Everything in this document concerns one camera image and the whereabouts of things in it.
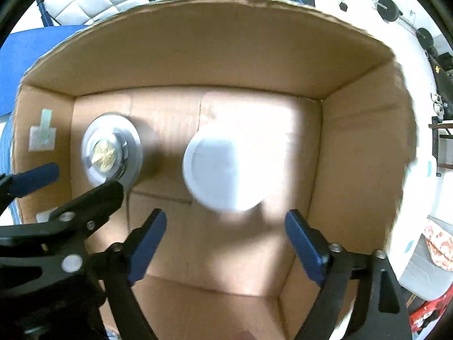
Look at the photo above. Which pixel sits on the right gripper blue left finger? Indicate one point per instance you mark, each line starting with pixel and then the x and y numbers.
pixel 142 244

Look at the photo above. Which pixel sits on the silver tin gold lid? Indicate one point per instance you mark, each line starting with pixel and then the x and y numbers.
pixel 111 150

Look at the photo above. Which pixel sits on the blue foam mat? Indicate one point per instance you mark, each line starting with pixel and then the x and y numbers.
pixel 20 51

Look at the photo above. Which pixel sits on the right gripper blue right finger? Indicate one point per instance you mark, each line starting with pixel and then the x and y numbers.
pixel 311 247

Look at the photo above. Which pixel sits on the open cardboard box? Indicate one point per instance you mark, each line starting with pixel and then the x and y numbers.
pixel 255 108

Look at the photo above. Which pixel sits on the grey padded chair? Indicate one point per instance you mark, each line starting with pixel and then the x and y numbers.
pixel 421 276

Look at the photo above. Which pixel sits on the white round jar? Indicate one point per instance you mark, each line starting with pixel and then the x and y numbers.
pixel 231 167

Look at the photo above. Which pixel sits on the red plastic bag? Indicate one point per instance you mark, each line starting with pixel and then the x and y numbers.
pixel 429 312

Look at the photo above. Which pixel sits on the orange white patterned cloth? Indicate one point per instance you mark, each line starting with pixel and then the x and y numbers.
pixel 439 243

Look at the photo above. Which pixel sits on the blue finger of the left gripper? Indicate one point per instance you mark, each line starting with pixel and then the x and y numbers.
pixel 19 185
pixel 92 209

